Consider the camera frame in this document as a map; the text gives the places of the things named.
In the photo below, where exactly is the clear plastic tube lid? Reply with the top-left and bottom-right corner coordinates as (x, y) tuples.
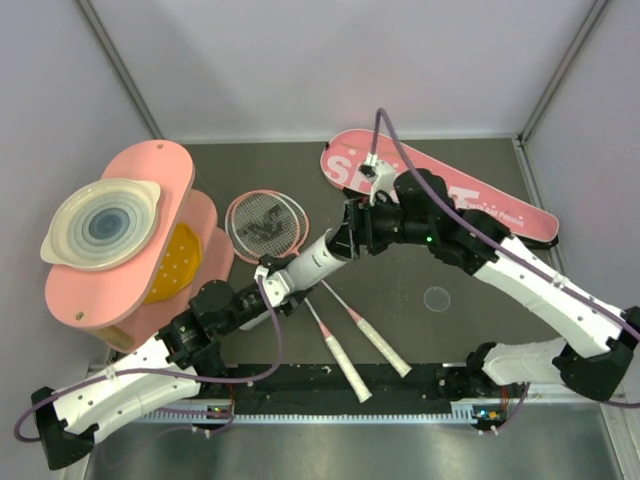
(423, 286), (451, 313)

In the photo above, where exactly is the aluminium frame rail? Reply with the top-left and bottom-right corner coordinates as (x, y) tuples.
(87, 134), (640, 480)

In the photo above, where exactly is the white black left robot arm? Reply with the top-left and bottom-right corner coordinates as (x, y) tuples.
(31, 276), (310, 471)

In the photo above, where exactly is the white shuttlecock tube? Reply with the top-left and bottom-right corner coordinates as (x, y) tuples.
(238, 229), (359, 331)

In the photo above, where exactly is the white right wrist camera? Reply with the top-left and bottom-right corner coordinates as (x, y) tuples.
(359, 152), (397, 205)

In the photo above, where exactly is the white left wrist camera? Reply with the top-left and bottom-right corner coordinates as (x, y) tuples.
(254, 266), (293, 308)

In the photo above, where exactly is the pink racket cover bag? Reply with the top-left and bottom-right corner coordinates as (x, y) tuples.
(320, 129), (559, 244)

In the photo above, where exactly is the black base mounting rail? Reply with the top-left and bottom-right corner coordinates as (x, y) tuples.
(199, 362), (531, 416)

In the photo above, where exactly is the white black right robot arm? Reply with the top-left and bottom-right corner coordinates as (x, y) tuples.
(320, 169), (639, 403)

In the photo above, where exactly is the pink white badminton racket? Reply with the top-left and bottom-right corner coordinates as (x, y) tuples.
(225, 190), (372, 403)
(259, 192), (413, 379)

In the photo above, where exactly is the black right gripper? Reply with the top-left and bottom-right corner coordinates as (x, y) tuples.
(324, 191), (434, 262)

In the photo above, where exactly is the yellow plastic plate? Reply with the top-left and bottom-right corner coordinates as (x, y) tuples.
(144, 223), (202, 304)

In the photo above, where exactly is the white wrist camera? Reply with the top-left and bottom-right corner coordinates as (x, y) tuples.
(359, 152), (397, 205)
(254, 266), (293, 308)

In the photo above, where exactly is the white blue ceramic dish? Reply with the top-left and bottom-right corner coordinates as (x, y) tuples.
(40, 178), (161, 271)

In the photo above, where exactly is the pink wooden shelf stand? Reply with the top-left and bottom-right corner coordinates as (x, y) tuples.
(40, 140), (234, 353)

